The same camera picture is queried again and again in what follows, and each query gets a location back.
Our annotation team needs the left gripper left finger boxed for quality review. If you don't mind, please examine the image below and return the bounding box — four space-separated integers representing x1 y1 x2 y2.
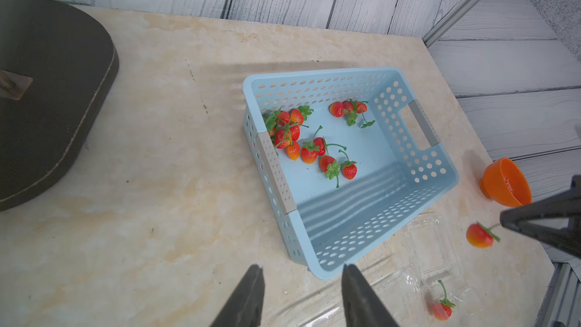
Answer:
211 264 266 327

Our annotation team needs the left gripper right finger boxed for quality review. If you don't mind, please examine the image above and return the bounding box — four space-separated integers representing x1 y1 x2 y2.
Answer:
341 264 399 327

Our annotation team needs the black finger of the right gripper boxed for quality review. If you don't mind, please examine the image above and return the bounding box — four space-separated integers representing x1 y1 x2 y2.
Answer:
499 175 580 258

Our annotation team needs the clear clamshell container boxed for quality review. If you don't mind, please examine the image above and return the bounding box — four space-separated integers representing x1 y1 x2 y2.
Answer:
267 212 483 326

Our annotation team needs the red strawberry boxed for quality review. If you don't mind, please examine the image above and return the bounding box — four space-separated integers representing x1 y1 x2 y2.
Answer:
432 279 456 322
466 222 501 249

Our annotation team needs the light blue plastic basket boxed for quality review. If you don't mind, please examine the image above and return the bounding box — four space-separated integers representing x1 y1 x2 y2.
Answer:
243 68 458 280

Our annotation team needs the orange plastic bowl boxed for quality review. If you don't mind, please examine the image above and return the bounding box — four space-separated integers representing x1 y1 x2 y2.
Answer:
479 157 533 207

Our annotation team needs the strawberry cluster left basket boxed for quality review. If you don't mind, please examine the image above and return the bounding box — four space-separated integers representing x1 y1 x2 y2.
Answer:
263 105 358 181

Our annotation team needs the strawberry cluster basket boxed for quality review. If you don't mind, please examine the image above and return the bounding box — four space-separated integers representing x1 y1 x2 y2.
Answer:
329 100 375 129
263 105 358 181

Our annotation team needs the strawberry cluster right basket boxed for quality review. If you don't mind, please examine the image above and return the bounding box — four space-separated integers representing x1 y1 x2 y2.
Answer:
329 100 375 129

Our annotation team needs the right aluminium frame post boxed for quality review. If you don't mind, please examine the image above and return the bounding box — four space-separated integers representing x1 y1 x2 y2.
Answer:
422 0 481 48

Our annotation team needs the bronze wire glass rack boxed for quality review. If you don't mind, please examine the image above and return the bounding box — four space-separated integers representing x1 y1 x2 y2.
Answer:
1 0 120 210

